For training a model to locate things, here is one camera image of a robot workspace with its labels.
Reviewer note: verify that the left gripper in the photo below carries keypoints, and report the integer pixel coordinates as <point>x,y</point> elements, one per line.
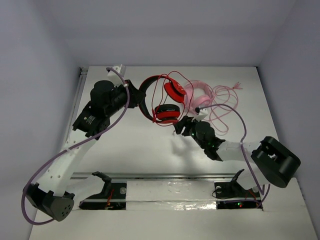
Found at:
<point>133,94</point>

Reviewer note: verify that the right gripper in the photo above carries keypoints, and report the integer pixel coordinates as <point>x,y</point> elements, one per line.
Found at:
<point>187,122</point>

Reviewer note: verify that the red black headphones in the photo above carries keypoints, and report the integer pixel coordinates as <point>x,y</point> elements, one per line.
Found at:
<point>168,111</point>

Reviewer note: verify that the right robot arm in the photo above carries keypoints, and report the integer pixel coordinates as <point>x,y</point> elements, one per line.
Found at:
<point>268,162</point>

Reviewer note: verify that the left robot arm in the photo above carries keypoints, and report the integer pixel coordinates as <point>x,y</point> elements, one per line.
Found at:
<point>51,197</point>

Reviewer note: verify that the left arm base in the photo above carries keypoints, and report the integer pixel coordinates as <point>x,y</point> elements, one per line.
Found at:
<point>112,195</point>

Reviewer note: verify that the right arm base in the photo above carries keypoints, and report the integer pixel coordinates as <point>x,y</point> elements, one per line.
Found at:
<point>231,196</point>

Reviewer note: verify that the pink headphones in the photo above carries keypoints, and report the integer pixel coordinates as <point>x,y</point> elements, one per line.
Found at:
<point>197,94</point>

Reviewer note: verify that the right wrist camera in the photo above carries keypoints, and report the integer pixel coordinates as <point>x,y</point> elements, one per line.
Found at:
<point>201,113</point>

